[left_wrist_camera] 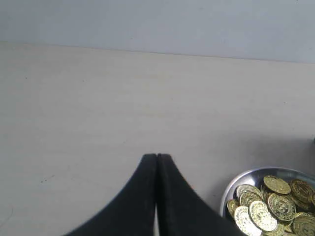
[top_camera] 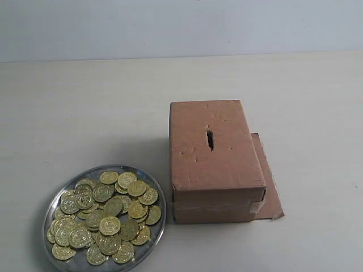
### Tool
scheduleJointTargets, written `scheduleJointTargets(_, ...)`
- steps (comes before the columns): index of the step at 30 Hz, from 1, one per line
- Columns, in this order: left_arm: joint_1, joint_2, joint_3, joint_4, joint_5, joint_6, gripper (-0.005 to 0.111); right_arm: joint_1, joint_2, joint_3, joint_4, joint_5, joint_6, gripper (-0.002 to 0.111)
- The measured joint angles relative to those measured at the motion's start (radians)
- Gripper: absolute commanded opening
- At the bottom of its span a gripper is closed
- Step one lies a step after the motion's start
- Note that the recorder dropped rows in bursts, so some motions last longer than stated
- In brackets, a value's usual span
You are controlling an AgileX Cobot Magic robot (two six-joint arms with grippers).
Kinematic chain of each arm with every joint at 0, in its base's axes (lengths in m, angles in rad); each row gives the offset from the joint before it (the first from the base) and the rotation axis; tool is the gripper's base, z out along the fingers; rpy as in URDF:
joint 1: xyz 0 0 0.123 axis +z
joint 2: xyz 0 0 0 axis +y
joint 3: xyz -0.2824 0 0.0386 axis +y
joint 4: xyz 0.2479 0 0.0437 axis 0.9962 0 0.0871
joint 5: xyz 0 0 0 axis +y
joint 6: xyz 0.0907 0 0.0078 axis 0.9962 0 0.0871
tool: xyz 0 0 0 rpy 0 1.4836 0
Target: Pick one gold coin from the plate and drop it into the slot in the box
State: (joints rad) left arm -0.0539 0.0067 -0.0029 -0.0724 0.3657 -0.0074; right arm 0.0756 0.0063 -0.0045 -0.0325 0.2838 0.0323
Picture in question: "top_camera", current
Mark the brown cardboard slotted box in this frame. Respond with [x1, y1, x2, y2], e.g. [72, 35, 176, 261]
[169, 100, 266, 224]

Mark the gold coin right of top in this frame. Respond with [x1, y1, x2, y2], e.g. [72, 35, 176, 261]
[127, 180, 147, 197]

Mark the gold coin far right edge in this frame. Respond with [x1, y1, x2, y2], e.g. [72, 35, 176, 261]
[138, 187, 158, 205]

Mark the gold coin upper right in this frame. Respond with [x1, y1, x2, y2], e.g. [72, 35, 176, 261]
[117, 172, 138, 189]

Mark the gold coin top of pile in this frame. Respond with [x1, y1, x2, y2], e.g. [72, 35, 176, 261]
[99, 171, 119, 185]

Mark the gold coin of pile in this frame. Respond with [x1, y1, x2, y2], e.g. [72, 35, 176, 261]
[104, 198, 123, 216]
[99, 171, 119, 185]

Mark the gold coin centre of pile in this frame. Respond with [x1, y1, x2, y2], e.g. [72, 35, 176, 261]
[104, 198, 123, 216]

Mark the round steel plate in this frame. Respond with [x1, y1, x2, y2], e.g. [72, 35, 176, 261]
[41, 164, 167, 271]

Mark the gold coin lower centre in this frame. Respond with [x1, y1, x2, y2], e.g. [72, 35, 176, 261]
[99, 216, 121, 236]

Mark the gold coin left middle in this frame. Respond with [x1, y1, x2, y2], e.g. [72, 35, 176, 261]
[75, 191, 95, 210]

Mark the gold coin bottom right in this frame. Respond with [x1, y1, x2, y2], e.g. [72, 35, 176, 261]
[112, 241, 135, 264]

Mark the gold coin bottom middle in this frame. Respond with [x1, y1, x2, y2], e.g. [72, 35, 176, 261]
[86, 244, 108, 266]

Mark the gold coin bottom left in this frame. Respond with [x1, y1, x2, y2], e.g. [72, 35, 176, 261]
[52, 244, 77, 261]

